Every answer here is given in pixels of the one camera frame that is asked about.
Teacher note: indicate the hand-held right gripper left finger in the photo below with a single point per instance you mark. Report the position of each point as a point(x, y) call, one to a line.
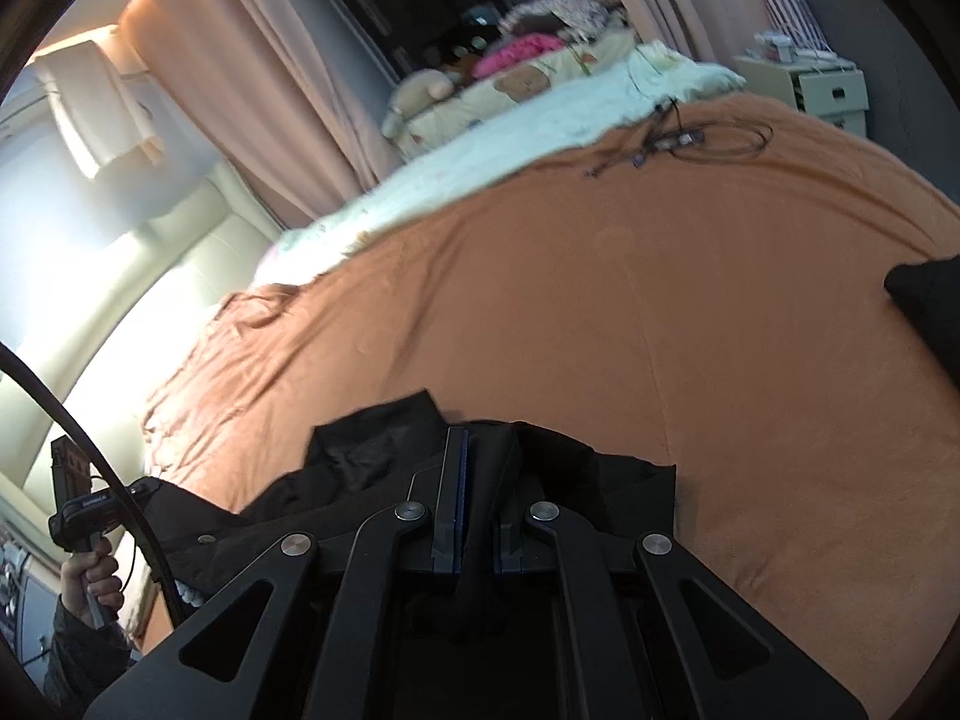
point(452, 510)

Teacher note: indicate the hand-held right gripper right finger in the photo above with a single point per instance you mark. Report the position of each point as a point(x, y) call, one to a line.
point(504, 547)

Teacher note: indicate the black button jacket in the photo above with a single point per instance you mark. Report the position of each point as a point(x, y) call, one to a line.
point(360, 457)

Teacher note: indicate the black clothes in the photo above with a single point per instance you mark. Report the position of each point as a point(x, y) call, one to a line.
point(930, 315)

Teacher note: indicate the person's left forearm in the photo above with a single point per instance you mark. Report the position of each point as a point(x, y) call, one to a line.
point(90, 660)

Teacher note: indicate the person's left hand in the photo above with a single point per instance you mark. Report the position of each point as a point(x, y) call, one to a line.
point(73, 585)

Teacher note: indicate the cream padded headboard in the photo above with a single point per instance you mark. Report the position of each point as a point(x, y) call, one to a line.
point(150, 292)

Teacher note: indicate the brown blanket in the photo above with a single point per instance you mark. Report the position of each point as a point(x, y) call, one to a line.
point(600, 300)

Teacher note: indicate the pale green quilt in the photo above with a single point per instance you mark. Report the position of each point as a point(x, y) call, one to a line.
point(487, 142)

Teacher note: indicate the beige plush toy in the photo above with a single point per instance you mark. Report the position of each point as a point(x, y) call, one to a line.
point(420, 94)

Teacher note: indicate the bear print cushion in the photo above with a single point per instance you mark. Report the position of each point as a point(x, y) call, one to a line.
point(525, 86)

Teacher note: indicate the black plush toy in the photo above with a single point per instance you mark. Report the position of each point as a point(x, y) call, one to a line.
point(469, 52)

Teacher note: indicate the pink cloth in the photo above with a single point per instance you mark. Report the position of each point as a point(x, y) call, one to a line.
point(517, 52)

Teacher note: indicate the white bedside cabinet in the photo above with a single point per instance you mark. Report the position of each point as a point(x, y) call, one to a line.
point(817, 90)

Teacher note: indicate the striped tote bag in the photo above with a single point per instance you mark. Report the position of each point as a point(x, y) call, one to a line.
point(791, 4)

